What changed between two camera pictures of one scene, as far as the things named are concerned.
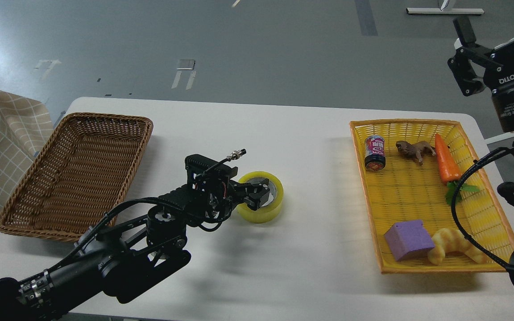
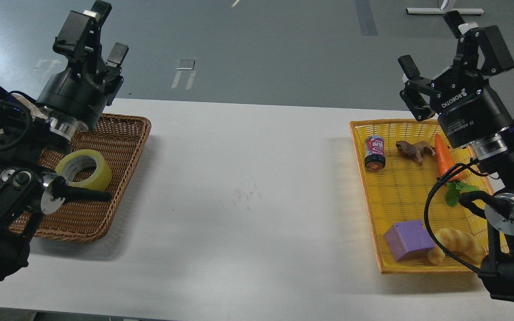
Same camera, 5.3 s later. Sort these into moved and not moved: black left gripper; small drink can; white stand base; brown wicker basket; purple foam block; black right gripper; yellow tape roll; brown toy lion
Moved: yellow tape roll; black left gripper; black right gripper
Not moved: brown toy lion; brown wicker basket; purple foam block; white stand base; small drink can
